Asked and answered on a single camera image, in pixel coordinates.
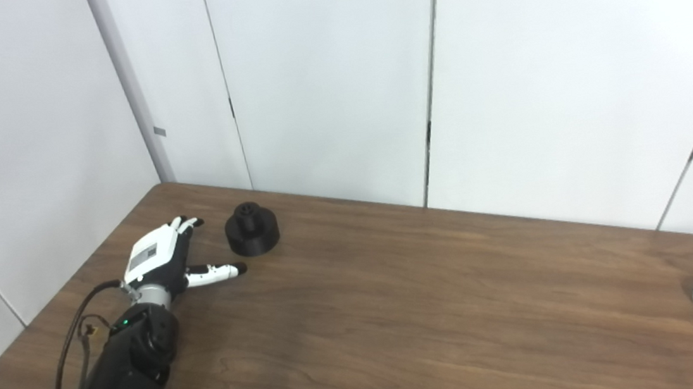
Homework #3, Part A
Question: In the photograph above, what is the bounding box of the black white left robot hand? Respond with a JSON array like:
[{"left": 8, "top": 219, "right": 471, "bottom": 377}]
[{"left": 118, "top": 211, "right": 249, "bottom": 302}]

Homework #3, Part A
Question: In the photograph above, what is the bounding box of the round black stepped part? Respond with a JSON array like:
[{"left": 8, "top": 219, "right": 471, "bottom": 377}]
[{"left": 222, "top": 199, "right": 282, "bottom": 259}]

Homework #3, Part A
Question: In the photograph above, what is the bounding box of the thin left arm wire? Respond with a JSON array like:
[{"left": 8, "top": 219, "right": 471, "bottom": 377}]
[{"left": 69, "top": 312, "right": 118, "bottom": 389}]

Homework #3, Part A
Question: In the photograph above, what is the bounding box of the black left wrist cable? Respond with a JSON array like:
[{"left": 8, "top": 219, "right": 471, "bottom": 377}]
[{"left": 37, "top": 278, "right": 134, "bottom": 389}]

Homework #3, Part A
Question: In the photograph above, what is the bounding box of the grey wall corner post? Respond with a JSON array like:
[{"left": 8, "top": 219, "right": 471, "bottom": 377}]
[{"left": 85, "top": 0, "right": 176, "bottom": 190}]

